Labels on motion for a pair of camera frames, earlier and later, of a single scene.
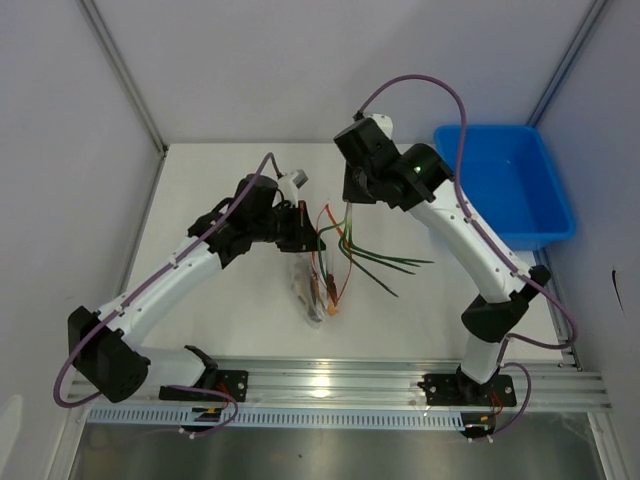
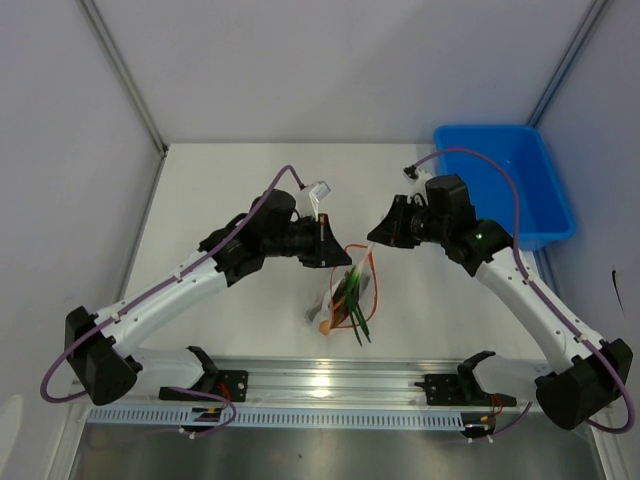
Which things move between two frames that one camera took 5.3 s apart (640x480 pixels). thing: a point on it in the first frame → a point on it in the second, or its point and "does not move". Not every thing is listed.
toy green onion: x=365 y=258 → x=356 y=312
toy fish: x=315 y=288 → x=315 y=308
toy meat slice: x=332 y=308 → x=339 y=305
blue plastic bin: x=510 y=175 does not move
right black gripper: x=351 y=193 → x=392 y=230
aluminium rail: x=397 y=381 does not move
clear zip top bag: x=319 y=282 → x=349 y=298
